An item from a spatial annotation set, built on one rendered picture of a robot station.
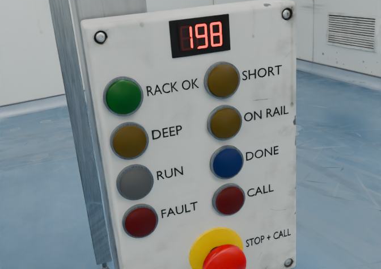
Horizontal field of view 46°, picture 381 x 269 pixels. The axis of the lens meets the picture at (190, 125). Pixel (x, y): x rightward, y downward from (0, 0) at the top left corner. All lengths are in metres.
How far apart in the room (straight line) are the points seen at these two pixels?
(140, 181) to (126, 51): 0.10
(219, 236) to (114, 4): 0.22
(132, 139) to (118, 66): 0.06
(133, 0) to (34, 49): 3.75
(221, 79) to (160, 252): 0.16
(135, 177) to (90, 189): 1.30
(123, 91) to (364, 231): 1.81
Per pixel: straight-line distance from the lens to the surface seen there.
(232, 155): 0.38
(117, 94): 0.33
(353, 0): 4.23
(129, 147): 0.35
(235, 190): 0.39
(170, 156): 0.37
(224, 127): 0.37
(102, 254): 1.80
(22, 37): 4.11
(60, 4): 1.49
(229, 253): 0.40
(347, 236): 2.03
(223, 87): 0.36
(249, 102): 0.38
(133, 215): 0.37
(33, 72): 4.16
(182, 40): 0.34
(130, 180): 0.36
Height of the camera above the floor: 1.12
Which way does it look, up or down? 20 degrees down
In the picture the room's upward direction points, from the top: 5 degrees counter-clockwise
